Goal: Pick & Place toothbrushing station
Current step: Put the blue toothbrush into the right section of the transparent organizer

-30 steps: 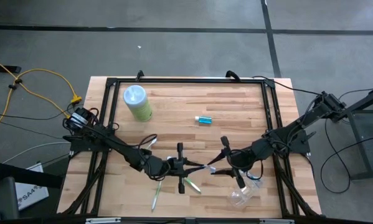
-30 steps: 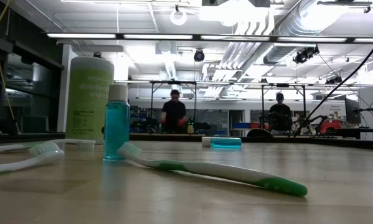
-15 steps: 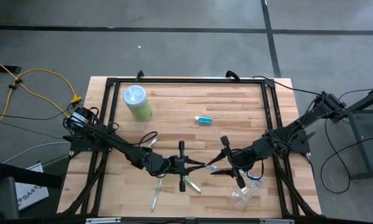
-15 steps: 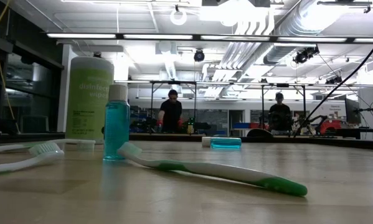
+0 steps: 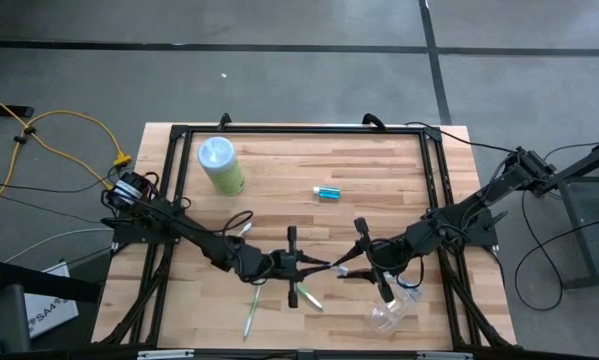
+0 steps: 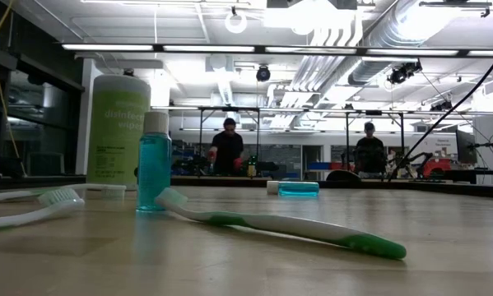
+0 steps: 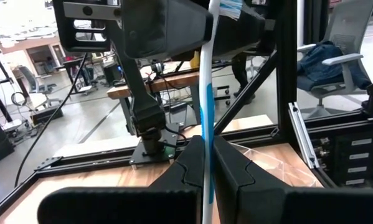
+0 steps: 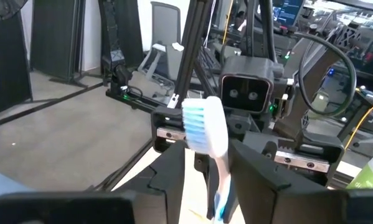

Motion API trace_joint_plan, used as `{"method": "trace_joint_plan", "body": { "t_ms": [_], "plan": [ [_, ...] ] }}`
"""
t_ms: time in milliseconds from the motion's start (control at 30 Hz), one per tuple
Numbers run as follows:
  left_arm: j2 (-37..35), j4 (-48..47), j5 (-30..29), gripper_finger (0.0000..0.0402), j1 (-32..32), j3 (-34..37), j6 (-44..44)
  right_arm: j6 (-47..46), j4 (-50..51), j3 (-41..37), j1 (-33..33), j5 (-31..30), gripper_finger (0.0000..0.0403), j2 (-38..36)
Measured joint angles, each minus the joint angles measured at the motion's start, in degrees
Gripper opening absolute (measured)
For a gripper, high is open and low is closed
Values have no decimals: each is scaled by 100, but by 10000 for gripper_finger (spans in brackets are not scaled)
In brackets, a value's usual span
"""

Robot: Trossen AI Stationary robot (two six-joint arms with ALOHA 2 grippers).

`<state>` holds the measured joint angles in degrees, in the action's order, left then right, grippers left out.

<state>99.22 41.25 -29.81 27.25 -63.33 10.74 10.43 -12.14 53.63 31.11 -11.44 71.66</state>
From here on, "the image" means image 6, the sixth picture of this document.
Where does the person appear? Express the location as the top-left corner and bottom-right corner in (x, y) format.
(354, 121), (387, 178)
(207, 117), (245, 176)

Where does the black bar with light strips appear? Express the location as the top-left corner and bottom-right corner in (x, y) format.
(59, 42), (493, 58)

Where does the black ceiling dome camera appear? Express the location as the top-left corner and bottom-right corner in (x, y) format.
(255, 64), (272, 83)

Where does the green disinfecting wipes canister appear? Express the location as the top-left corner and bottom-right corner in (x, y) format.
(85, 73), (152, 191)

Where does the black ceiling spotlight cluster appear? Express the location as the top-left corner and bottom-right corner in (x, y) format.
(386, 60), (423, 86)

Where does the black aluminium table frame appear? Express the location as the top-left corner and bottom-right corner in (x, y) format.
(0, 174), (493, 201)

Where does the red machine part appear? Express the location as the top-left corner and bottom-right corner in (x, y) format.
(419, 158), (453, 178)

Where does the green white toothbrush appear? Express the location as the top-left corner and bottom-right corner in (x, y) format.
(0, 183), (128, 204)
(0, 187), (86, 232)
(154, 187), (408, 261)

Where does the blue mouthwash bottle white cap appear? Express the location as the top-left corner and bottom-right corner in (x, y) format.
(136, 110), (174, 213)
(266, 179), (321, 198)

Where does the black background rig frame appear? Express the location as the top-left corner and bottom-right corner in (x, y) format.
(196, 105), (407, 178)

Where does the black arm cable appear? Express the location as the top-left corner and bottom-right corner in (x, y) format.
(388, 40), (493, 182)

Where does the white ring light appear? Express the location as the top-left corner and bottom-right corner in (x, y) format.
(223, 8), (249, 35)

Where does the silver ventilation duct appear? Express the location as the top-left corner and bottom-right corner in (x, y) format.
(346, 0), (444, 87)

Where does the black computer monitor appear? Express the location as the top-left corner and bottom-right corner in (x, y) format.
(454, 129), (478, 165)

